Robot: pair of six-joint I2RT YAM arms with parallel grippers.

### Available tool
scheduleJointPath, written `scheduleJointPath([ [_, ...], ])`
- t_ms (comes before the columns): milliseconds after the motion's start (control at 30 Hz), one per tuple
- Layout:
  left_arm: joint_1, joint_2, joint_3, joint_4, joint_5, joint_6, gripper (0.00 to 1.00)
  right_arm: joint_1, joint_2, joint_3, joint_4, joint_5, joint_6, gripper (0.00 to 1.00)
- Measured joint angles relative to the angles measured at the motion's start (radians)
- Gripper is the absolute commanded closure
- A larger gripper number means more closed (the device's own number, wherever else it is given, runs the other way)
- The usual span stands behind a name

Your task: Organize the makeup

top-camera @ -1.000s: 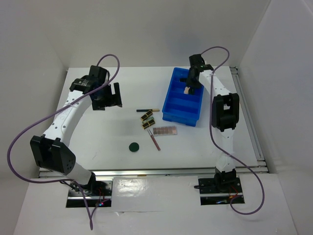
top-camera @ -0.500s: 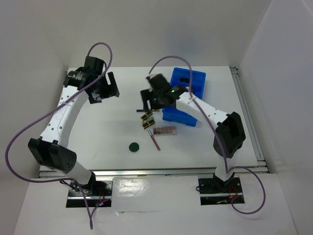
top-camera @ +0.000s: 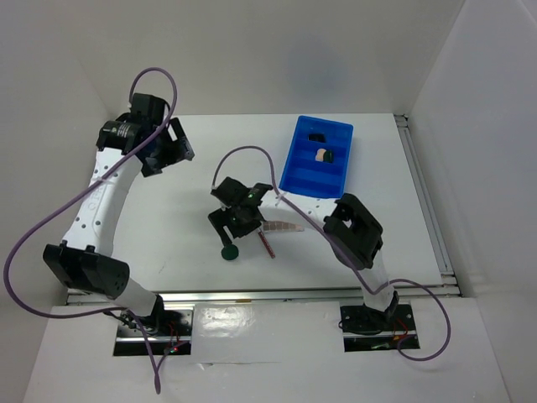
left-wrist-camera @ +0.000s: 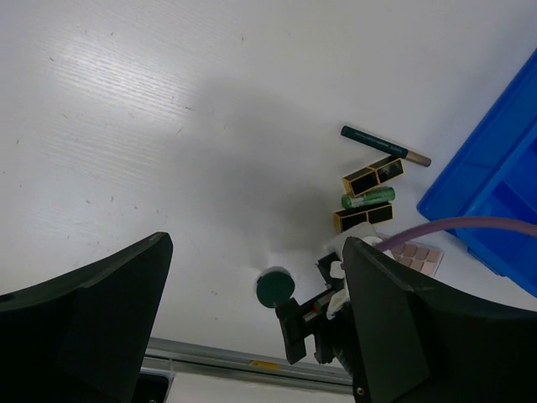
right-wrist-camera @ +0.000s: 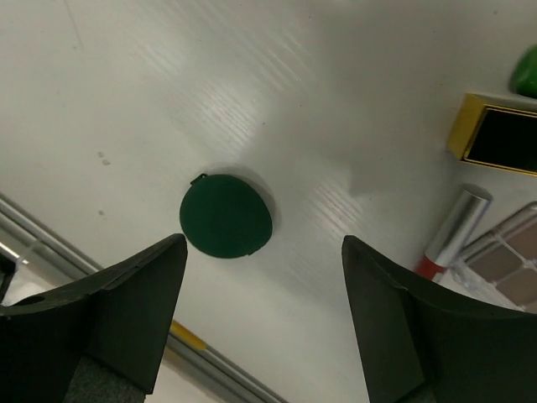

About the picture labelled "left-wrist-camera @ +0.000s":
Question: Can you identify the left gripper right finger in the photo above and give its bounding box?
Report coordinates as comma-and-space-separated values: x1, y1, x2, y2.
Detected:
352, 256, 536, 402

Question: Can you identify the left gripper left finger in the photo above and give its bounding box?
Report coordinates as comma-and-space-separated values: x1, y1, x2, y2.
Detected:
1, 232, 173, 402

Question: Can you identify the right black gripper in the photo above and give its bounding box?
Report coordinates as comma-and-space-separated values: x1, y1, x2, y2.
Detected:
275, 252, 357, 369

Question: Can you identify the green round compact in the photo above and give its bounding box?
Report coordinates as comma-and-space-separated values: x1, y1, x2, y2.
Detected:
255, 270, 295, 309

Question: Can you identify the dark green mascara tube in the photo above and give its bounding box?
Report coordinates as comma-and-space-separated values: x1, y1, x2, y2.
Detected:
340, 125, 431, 167

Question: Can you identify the eyeshadow palette clear case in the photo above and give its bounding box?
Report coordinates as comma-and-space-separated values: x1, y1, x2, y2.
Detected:
385, 241, 444, 277

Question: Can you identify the lower black gold lipstick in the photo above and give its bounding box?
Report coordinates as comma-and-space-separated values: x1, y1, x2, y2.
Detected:
334, 202, 394, 233

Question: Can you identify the black gold lipstick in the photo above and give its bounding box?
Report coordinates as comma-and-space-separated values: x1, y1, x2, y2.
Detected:
334, 202, 394, 233
342, 156, 404, 196

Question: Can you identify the green lip balm tube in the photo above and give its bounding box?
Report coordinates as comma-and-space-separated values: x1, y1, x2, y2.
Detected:
341, 186, 395, 209

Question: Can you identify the upper black gold lipstick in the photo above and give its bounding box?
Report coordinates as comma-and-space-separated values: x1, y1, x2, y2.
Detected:
342, 156, 404, 196

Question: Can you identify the blue plastic organizer bin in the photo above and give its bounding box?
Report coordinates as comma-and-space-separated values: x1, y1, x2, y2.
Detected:
417, 55, 536, 295

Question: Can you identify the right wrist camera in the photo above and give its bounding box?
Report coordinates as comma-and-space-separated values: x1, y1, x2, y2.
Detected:
326, 222, 389, 320

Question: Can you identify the front aluminium rail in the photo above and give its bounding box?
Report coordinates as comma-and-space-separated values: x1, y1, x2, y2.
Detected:
143, 338, 352, 394

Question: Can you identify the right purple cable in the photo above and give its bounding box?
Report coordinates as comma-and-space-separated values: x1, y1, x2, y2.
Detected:
375, 216, 537, 253

